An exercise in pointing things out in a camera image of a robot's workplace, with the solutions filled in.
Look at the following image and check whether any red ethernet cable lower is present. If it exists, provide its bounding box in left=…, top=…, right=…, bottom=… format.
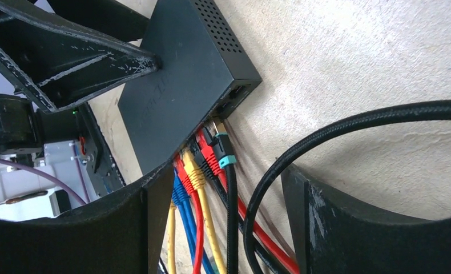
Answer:
left=174, top=154, right=205, bottom=274

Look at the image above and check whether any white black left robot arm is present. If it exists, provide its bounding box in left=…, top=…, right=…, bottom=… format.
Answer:
left=0, top=1, right=159, bottom=215

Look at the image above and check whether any black network switch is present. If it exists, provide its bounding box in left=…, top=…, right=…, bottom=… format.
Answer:
left=118, top=1, right=262, bottom=174

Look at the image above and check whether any yellow ethernet cable lower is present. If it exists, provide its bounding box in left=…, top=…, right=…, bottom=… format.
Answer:
left=167, top=200, right=178, bottom=274

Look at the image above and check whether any black ethernet cable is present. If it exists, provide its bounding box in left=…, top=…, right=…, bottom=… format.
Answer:
left=189, top=140, right=287, bottom=274

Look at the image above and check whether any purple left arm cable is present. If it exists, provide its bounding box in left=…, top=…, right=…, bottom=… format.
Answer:
left=0, top=155, right=92, bottom=207

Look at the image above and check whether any red ethernet cable upper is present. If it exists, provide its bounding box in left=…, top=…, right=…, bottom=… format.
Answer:
left=195, top=127, right=300, bottom=274

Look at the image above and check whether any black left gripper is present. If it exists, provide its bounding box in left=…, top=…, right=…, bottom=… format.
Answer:
left=0, top=1, right=160, bottom=155

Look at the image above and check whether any blue ethernet cable upper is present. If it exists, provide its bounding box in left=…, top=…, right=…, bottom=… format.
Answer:
left=172, top=172, right=215, bottom=274

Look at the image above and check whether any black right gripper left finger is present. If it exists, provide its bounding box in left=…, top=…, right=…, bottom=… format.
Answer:
left=0, top=165, right=174, bottom=273

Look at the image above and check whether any black braided cable teal plug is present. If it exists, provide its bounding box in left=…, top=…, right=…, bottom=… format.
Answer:
left=208, top=99, right=451, bottom=274

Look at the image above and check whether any yellow ethernet cable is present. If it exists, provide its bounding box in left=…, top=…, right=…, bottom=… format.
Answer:
left=167, top=200, right=178, bottom=274
left=182, top=148, right=227, bottom=274

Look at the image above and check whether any yellow ethernet cable upper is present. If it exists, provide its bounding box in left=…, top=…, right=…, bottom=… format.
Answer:
left=182, top=148, right=227, bottom=274

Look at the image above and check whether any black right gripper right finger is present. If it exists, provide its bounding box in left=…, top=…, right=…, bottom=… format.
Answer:
left=281, top=165, right=451, bottom=273

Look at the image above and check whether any red ethernet cable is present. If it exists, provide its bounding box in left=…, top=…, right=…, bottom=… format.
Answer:
left=195, top=127, right=300, bottom=274
left=174, top=154, right=205, bottom=274

